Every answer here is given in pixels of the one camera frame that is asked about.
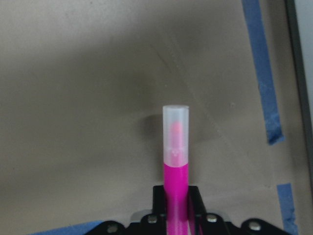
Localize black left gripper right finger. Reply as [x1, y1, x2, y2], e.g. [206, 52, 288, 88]
[187, 186, 206, 235]

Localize pink highlighter pen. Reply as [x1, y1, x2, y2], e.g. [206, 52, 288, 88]
[162, 105, 189, 235]

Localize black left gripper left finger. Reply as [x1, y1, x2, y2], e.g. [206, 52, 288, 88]
[152, 185, 167, 235]

